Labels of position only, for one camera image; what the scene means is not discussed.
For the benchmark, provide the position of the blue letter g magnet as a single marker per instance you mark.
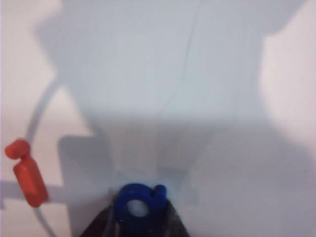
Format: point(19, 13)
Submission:
point(138, 195)

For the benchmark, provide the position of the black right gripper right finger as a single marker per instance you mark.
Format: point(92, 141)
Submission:
point(174, 222)

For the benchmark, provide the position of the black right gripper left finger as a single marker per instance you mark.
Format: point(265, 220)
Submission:
point(103, 222)

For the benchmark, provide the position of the orange letter i magnet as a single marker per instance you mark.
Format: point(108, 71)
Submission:
point(29, 180)

